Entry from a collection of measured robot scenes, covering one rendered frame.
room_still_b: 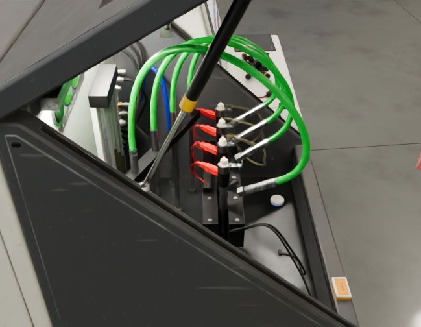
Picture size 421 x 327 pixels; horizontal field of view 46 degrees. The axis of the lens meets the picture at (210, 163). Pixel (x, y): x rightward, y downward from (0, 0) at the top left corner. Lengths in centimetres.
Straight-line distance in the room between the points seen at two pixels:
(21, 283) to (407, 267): 196
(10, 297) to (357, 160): 248
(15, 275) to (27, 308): 9
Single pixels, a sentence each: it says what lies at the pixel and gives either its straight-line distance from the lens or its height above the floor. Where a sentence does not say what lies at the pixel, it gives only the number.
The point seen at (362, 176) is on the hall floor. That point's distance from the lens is 300.
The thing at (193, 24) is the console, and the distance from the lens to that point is 134.
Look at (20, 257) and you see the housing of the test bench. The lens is 86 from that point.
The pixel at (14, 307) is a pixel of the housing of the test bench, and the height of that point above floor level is 107.
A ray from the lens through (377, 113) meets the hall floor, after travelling 362.
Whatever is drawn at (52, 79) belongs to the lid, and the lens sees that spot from 61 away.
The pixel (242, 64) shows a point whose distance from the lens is 88.
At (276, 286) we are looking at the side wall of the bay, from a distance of 88.
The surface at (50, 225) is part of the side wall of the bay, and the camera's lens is 79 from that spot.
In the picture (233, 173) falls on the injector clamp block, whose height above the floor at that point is 98.
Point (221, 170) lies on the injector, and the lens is 111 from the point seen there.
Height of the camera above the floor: 180
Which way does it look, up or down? 37 degrees down
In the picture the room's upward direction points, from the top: straight up
